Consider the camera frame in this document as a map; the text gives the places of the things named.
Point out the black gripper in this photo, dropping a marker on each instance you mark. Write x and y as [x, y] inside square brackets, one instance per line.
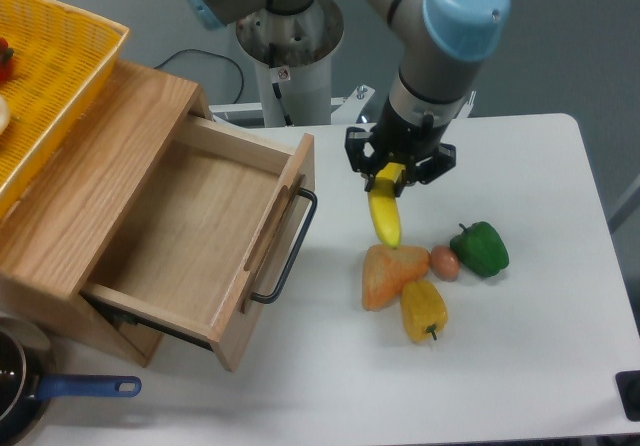
[394, 139]

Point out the yellow banana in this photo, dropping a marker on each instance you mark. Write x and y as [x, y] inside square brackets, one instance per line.
[383, 205]

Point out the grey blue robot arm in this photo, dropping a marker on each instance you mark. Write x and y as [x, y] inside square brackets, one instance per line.
[445, 44]

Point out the open wooden top drawer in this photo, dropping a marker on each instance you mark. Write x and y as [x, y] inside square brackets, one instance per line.
[212, 224]

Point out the wooden drawer cabinet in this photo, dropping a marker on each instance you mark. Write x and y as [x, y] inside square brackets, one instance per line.
[53, 238]

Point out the orange triangular bread piece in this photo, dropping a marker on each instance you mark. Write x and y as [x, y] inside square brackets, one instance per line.
[386, 270]

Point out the brown egg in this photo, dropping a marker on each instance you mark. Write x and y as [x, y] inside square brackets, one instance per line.
[445, 263]

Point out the green bell pepper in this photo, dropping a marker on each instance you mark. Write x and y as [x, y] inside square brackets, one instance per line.
[480, 248]

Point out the yellow bell pepper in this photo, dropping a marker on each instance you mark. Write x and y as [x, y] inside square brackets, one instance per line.
[424, 312]

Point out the black corner fixture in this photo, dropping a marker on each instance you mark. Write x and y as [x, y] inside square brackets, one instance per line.
[628, 383]

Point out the yellow plastic basket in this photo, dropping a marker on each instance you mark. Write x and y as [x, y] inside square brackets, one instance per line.
[63, 56]

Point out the white round vegetable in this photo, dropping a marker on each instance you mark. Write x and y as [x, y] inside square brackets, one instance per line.
[5, 114]

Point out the red tomato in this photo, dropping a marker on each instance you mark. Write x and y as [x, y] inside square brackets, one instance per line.
[6, 61]

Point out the white metal bracket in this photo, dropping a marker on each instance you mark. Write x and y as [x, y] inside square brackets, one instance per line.
[356, 109]

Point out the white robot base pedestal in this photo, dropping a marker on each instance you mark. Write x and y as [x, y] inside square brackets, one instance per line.
[292, 57]

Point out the black drawer handle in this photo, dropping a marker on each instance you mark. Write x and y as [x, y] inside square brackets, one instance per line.
[293, 250]

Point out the blue handled saucepan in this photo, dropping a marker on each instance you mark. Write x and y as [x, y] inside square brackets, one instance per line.
[30, 380]

